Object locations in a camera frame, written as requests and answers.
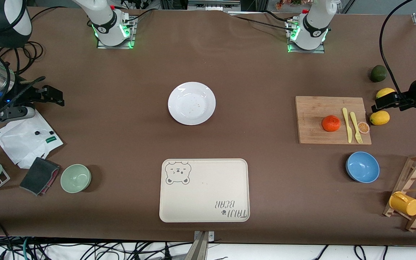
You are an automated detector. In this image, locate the orange fruit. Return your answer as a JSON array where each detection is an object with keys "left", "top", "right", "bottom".
[{"left": 322, "top": 115, "right": 341, "bottom": 132}]

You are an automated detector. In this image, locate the white round plate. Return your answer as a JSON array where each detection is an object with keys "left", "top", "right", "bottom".
[{"left": 168, "top": 82, "right": 216, "bottom": 126}]

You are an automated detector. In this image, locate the yellow lemon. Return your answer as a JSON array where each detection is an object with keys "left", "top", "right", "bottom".
[
  {"left": 370, "top": 110, "right": 390, "bottom": 126},
  {"left": 376, "top": 88, "right": 396, "bottom": 100}
]

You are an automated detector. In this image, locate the yellow plastic fork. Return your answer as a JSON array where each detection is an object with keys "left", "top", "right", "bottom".
[{"left": 350, "top": 112, "right": 363, "bottom": 144}]

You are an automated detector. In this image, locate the dark green avocado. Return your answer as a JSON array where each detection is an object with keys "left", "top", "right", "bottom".
[{"left": 370, "top": 65, "right": 387, "bottom": 83}]

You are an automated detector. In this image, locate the yellow plastic knife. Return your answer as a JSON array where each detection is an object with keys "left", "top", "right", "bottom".
[{"left": 342, "top": 107, "right": 353, "bottom": 143}]

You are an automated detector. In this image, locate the white plastic bag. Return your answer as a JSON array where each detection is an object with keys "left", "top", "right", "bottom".
[{"left": 0, "top": 108, "right": 64, "bottom": 169}]

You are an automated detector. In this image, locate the blue bowl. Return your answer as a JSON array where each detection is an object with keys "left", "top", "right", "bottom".
[{"left": 346, "top": 151, "right": 380, "bottom": 183}]

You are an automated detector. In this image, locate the wooden cutting board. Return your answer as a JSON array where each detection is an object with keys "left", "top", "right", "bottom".
[{"left": 295, "top": 96, "right": 372, "bottom": 145}]

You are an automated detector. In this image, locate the brown table cover sheet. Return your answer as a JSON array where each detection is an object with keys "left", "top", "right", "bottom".
[{"left": 0, "top": 6, "right": 416, "bottom": 247}]

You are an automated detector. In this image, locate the grey and pink folded cloth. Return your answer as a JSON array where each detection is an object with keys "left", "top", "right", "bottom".
[{"left": 19, "top": 157, "right": 61, "bottom": 196}]

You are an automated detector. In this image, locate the wooden cup rack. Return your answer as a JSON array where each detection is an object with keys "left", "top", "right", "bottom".
[{"left": 382, "top": 152, "right": 416, "bottom": 232}]

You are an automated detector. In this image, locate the pale green bowl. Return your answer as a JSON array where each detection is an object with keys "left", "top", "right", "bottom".
[{"left": 60, "top": 164, "right": 92, "bottom": 194}]

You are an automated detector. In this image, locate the yellow mug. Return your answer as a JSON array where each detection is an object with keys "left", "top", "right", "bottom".
[{"left": 389, "top": 191, "right": 416, "bottom": 216}]

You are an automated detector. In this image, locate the cream tray with bear print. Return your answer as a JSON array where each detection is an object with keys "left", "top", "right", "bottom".
[{"left": 159, "top": 159, "right": 250, "bottom": 223}]

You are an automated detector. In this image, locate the black camera cable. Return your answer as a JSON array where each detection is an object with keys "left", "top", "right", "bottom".
[
  {"left": 379, "top": 0, "right": 416, "bottom": 103},
  {"left": 0, "top": 36, "right": 47, "bottom": 112}
]

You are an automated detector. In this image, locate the coiled black cable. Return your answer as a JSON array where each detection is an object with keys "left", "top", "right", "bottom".
[{"left": 0, "top": 40, "right": 45, "bottom": 85}]

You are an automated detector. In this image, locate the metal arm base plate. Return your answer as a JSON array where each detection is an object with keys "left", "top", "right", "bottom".
[
  {"left": 287, "top": 20, "right": 326, "bottom": 54},
  {"left": 97, "top": 16, "right": 137, "bottom": 49}
]

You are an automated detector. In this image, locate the black base cable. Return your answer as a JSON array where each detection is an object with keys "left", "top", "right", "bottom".
[
  {"left": 230, "top": 14, "right": 296, "bottom": 32},
  {"left": 123, "top": 9, "right": 154, "bottom": 27}
]

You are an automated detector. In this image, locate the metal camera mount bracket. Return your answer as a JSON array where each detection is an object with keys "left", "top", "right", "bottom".
[{"left": 185, "top": 230, "right": 216, "bottom": 260}]

